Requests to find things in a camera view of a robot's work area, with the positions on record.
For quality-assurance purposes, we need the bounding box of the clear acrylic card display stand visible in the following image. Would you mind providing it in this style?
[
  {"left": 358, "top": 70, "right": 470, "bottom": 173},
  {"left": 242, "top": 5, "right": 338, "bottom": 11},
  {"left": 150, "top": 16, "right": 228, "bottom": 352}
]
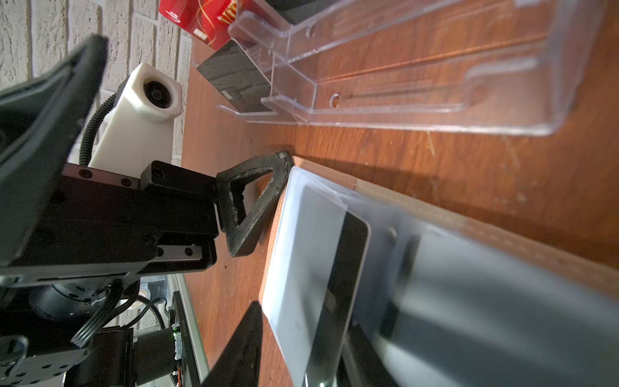
[{"left": 229, "top": 1, "right": 609, "bottom": 136}]

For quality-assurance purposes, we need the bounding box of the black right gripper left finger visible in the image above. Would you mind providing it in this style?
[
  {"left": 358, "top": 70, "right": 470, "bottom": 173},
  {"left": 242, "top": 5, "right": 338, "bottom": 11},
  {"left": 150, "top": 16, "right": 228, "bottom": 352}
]
[{"left": 201, "top": 301, "right": 263, "bottom": 386}]

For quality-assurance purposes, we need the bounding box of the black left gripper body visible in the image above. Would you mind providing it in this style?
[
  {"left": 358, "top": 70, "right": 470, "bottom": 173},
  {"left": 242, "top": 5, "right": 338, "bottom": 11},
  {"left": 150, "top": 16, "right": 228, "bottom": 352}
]
[{"left": 1, "top": 161, "right": 219, "bottom": 287}]

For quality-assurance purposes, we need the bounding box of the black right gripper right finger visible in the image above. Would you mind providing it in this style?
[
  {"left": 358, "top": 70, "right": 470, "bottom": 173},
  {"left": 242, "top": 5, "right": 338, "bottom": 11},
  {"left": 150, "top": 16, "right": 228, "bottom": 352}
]
[{"left": 338, "top": 325, "right": 398, "bottom": 386}]

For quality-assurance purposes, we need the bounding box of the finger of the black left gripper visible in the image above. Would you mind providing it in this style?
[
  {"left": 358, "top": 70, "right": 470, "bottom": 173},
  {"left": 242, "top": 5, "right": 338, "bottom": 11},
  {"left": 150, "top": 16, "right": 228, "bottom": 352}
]
[
  {"left": 1, "top": 35, "right": 108, "bottom": 266},
  {"left": 214, "top": 149, "right": 294, "bottom": 258}
]

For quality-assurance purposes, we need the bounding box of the black corrugated cable left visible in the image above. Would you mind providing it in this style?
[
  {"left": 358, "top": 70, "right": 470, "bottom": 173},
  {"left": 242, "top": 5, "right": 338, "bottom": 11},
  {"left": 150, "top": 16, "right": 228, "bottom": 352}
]
[{"left": 78, "top": 93, "right": 118, "bottom": 168}]

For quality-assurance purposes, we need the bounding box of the beige leather card holder wallet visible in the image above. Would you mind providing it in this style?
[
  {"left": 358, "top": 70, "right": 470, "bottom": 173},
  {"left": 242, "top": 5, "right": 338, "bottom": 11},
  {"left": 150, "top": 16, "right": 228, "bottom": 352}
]
[{"left": 260, "top": 158, "right": 618, "bottom": 386}]

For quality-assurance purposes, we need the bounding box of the dark black card lower left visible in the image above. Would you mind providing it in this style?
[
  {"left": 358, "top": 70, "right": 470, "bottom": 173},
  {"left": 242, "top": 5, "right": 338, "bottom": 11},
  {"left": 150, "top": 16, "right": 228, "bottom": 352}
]
[{"left": 197, "top": 40, "right": 271, "bottom": 113}]

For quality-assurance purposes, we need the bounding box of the red gold VIP card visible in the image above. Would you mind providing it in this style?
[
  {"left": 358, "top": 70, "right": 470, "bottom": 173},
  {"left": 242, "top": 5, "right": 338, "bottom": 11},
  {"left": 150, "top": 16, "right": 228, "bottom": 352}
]
[{"left": 159, "top": 0, "right": 239, "bottom": 50}]

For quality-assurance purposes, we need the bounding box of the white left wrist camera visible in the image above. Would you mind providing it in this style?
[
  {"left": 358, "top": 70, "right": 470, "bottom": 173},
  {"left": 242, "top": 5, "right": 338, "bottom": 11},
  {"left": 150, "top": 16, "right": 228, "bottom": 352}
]
[{"left": 88, "top": 63, "right": 183, "bottom": 177}]

